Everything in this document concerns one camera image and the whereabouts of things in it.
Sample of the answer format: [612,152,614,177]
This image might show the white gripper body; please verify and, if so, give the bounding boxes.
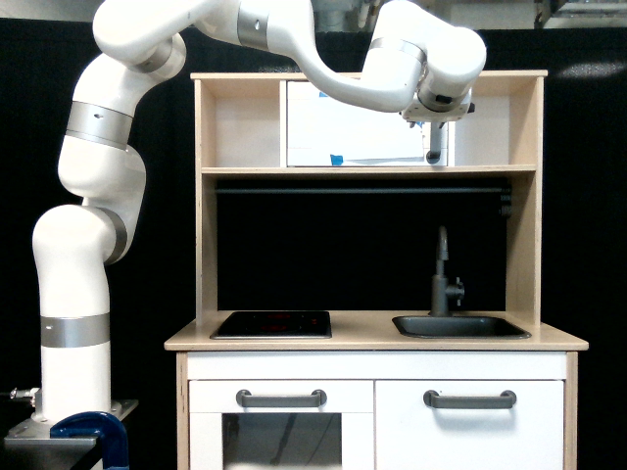
[400,89,474,122]

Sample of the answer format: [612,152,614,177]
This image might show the grey microwave door handle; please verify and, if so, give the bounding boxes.
[425,122,444,165]

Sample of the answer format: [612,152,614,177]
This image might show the white microwave door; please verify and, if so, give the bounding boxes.
[286,80,455,167]

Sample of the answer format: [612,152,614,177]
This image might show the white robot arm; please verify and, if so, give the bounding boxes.
[32,1,487,424]

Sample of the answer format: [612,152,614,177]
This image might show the white cabinet door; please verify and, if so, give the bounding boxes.
[375,380,563,469]

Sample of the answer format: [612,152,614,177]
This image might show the white oven door with window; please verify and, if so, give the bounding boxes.
[189,380,375,469]

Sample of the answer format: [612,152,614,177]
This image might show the blue tape bottom piece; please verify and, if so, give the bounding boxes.
[330,155,344,166]

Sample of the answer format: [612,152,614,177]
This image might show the grey toy faucet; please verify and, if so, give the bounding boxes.
[429,226,465,317]

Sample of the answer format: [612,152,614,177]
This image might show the grey toy sink basin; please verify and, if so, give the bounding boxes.
[392,315,531,339]

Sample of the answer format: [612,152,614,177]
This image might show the black toy stove top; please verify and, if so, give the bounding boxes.
[211,310,332,340]

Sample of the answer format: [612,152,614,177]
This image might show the blue c-clamp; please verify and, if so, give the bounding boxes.
[50,411,130,470]

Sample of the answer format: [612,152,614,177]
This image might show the black rail hooks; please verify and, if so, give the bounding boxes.
[499,185,512,218]

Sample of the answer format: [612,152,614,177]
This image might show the wooden toy kitchen frame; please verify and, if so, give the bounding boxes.
[166,70,588,469]

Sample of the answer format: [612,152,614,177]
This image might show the black hanging rail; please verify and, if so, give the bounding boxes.
[216,187,508,195]

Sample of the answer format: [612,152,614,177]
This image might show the grey cabinet door handle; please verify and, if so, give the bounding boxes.
[423,390,517,410]

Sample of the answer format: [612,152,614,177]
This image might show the grey oven door handle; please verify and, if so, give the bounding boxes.
[235,389,327,408]

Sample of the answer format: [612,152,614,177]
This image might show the silver cable connector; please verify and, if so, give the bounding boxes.
[9,388,40,407]

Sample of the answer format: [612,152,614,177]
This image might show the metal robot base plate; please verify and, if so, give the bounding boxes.
[3,399,139,449]

